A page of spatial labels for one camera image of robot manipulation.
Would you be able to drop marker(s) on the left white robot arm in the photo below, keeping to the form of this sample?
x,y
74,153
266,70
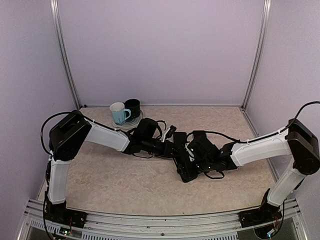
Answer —
x,y
68,135

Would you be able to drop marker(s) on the front aluminium rail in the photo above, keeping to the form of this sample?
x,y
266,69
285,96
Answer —
x,y
212,226

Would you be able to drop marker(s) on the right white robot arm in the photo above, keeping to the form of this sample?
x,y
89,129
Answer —
x,y
294,140

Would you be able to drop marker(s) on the aluminium frame post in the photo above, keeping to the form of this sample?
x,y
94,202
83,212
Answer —
x,y
258,53
63,52

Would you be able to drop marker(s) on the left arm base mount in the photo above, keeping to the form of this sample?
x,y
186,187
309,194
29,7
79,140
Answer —
x,y
59,213

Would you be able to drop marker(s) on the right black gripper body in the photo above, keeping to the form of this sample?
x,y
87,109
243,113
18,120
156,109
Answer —
x,y
193,171

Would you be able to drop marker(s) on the right aluminium frame post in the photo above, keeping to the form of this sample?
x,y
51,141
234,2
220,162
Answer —
x,y
258,53

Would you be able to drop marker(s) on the light blue mug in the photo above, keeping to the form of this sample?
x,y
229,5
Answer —
x,y
119,113

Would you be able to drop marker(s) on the grey patterned saucer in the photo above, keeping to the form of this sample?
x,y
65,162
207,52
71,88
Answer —
x,y
130,123

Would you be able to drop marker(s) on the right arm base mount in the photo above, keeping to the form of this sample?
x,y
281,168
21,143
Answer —
x,y
263,214

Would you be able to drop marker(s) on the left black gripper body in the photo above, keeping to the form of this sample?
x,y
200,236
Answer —
x,y
165,151

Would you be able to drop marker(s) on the black mug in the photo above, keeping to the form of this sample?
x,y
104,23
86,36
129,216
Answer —
x,y
134,106

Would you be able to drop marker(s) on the black phone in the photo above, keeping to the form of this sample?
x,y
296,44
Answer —
x,y
179,140

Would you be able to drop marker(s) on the black phone case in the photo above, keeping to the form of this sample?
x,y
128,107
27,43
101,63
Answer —
x,y
181,159

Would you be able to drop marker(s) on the left aluminium frame post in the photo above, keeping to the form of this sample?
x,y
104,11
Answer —
x,y
63,52

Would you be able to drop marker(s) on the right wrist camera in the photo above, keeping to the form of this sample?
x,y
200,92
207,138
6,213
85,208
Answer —
x,y
203,150

